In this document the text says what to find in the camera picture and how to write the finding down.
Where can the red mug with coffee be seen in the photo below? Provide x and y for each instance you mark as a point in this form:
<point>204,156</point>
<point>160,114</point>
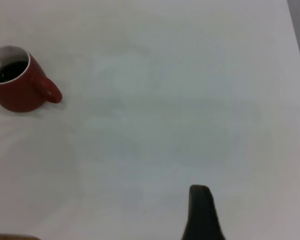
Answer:
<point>22,92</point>

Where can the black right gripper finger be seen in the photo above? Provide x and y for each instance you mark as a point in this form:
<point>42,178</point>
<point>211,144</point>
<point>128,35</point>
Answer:
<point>202,215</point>

